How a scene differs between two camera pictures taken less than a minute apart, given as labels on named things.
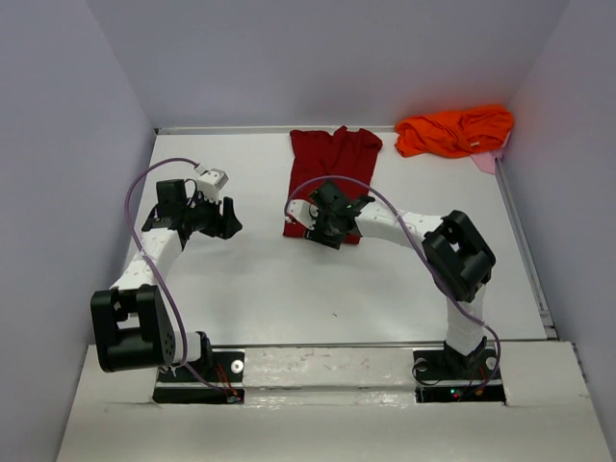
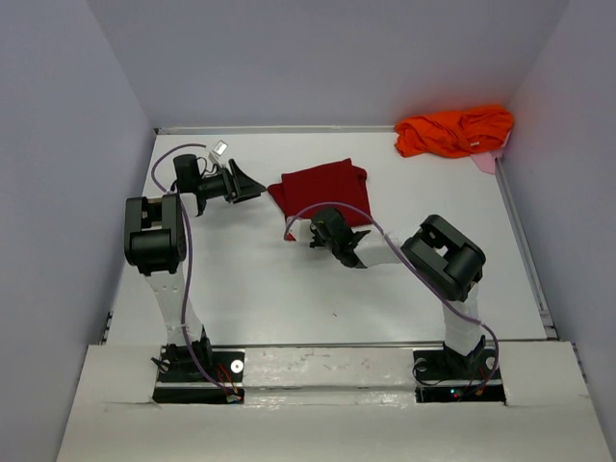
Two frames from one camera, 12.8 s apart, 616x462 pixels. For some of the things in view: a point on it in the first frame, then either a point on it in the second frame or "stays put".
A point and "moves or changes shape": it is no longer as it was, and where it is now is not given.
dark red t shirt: [340, 152] moves or changes shape
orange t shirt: [453, 134] stays put
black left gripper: [218, 218] to [232, 181]
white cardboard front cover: [342, 404] stays put
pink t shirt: [486, 161] stays put
